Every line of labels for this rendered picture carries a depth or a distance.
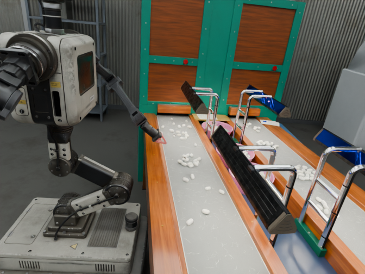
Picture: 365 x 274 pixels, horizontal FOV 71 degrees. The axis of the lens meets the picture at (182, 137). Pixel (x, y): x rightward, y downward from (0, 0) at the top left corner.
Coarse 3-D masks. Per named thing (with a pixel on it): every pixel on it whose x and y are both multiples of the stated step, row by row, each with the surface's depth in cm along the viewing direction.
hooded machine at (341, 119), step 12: (360, 48) 368; (360, 60) 366; (348, 72) 383; (360, 72) 364; (348, 84) 381; (360, 84) 356; (336, 96) 406; (348, 96) 379; (360, 96) 354; (336, 108) 404; (348, 108) 377; (360, 108) 353; (336, 120) 402; (348, 120) 375; (360, 120) 351; (336, 132) 399; (348, 132) 373; (360, 132) 354; (360, 144) 361
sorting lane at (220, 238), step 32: (160, 128) 208; (192, 128) 214; (192, 160) 164; (192, 192) 133; (224, 192) 135; (192, 224) 112; (224, 224) 114; (192, 256) 96; (224, 256) 98; (256, 256) 99
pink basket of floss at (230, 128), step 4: (204, 124) 222; (220, 124) 227; (224, 124) 225; (228, 124) 222; (204, 128) 209; (228, 128) 222; (232, 128) 214; (208, 132) 208; (228, 132) 206; (208, 136) 211
